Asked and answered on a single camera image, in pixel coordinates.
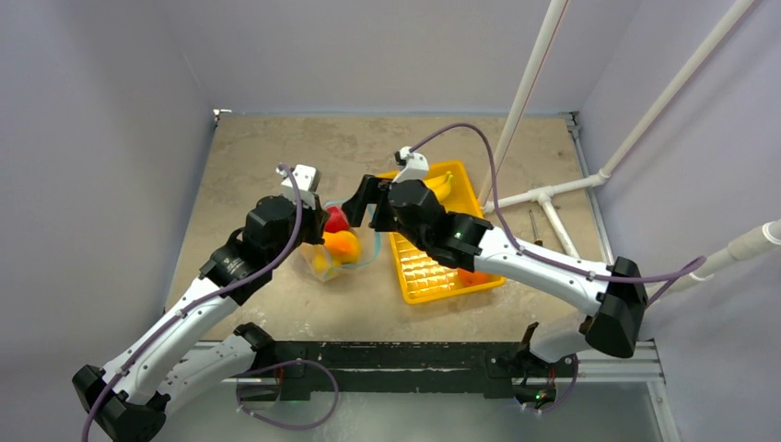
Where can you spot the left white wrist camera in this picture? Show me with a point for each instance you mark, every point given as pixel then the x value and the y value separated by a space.
pixel 307 179

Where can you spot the clear zip bag blue zipper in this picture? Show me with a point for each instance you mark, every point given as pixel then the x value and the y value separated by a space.
pixel 370 243

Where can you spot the yellow lemon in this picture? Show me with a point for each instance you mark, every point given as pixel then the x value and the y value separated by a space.
pixel 321 266

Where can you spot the aluminium frame rail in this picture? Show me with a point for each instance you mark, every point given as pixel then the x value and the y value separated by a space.
pixel 640 389

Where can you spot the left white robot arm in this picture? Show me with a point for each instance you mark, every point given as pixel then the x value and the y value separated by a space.
pixel 133 395

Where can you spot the black yellow screwdriver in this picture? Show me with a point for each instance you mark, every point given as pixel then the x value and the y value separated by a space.
pixel 537 238

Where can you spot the yellow banana bunch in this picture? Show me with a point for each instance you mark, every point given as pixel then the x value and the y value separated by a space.
pixel 441 185

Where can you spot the yellow plastic tray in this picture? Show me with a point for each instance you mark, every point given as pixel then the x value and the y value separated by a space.
pixel 421 279

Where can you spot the red apple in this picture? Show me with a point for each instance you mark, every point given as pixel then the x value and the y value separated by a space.
pixel 337 220

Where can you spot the orange yellow mango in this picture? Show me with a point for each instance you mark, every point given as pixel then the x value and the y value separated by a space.
pixel 343 246

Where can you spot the orange fruit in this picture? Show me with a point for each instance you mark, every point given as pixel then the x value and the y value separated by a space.
pixel 468 279

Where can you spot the white pvc pipe frame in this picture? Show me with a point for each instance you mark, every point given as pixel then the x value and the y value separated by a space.
pixel 685 123

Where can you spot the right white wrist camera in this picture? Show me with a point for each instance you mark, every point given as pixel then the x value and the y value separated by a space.
pixel 412 165

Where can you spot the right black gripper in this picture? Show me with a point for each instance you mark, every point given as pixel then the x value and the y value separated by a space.
pixel 371 199

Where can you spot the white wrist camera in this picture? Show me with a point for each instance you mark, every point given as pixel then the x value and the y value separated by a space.
pixel 307 179
pixel 412 165

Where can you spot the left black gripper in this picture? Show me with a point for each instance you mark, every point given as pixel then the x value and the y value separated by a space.
pixel 317 218

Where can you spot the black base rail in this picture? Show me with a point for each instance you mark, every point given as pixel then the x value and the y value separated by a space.
pixel 496 370

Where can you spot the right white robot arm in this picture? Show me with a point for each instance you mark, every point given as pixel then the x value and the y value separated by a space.
pixel 611 297

